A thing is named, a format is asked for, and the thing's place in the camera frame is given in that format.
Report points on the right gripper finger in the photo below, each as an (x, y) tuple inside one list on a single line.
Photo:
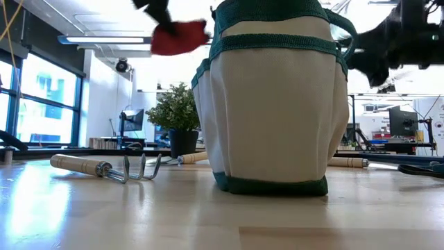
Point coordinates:
[(371, 52)]

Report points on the red fabric glove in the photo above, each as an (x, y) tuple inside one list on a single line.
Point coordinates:
[(180, 40)]

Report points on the beige green-trimmed gardening bag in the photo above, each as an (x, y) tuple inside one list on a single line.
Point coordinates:
[(274, 114)]

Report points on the black pruning shears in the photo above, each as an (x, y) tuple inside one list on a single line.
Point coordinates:
[(421, 170)]

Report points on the linear ceiling light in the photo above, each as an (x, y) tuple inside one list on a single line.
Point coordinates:
[(104, 40)]

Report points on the black computer monitor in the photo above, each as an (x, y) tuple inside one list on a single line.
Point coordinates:
[(402, 121)]

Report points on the artificial plant in black pot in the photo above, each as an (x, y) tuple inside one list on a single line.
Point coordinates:
[(177, 111)]

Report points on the computer monitor on stand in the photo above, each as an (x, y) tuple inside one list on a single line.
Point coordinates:
[(133, 119)]

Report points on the wooden slat crate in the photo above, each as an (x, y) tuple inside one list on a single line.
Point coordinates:
[(102, 143)]

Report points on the black slanted bar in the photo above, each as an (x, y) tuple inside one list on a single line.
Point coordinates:
[(12, 140)]

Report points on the black security camera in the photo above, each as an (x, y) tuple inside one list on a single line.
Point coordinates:
[(121, 66)]

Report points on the grey short post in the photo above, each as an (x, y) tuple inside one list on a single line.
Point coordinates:
[(8, 156)]

